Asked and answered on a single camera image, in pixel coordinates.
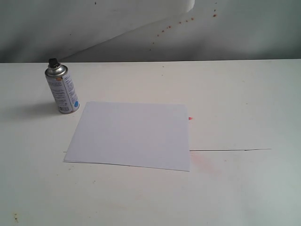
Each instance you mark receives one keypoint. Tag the white paper sheet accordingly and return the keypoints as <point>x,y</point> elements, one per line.
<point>132,134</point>

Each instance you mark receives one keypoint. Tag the white backdrop sheet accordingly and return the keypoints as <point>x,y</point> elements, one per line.
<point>36,30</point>

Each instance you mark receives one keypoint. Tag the silver spray paint can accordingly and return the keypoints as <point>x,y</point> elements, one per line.
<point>61,86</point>

